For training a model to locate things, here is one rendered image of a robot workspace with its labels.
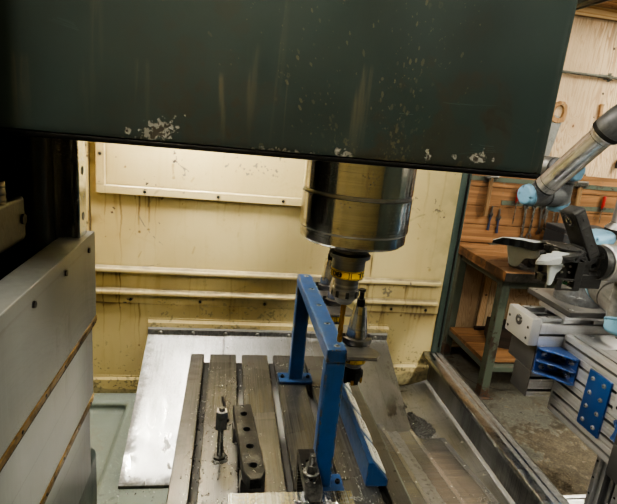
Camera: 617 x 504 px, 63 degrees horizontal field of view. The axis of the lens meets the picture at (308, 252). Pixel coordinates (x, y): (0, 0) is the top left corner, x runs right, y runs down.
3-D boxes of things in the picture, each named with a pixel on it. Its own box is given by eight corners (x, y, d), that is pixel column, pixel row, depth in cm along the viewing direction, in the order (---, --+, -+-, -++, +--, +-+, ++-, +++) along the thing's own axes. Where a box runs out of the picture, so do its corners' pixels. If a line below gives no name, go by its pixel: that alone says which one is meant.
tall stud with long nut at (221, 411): (225, 454, 114) (228, 403, 110) (225, 462, 111) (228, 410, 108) (213, 454, 113) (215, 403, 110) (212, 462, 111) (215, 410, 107)
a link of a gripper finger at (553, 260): (546, 292, 89) (564, 283, 95) (554, 260, 87) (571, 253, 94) (529, 286, 91) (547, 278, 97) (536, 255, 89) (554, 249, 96)
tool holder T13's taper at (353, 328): (344, 330, 106) (348, 300, 104) (365, 331, 107) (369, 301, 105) (347, 339, 102) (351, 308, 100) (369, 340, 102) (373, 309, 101)
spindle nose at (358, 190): (295, 223, 82) (302, 148, 78) (391, 230, 83) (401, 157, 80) (301, 248, 66) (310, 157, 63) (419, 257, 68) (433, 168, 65)
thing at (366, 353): (375, 350, 103) (375, 346, 102) (382, 362, 97) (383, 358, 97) (342, 349, 101) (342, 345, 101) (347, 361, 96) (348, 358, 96)
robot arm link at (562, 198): (533, 208, 186) (540, 179, 184) (555, 209, 191) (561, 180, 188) (551, 213, 180) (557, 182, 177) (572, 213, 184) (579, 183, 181)
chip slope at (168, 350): (378, 393, 200) (387, 333, 193) (451, 535, 133) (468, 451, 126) (147, 391, 185) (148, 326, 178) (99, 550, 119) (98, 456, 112)
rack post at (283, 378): (310, 375, 152) (319, 283, 144) (312, 384, 147) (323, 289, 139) (277, 375, 150) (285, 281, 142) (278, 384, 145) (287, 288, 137)
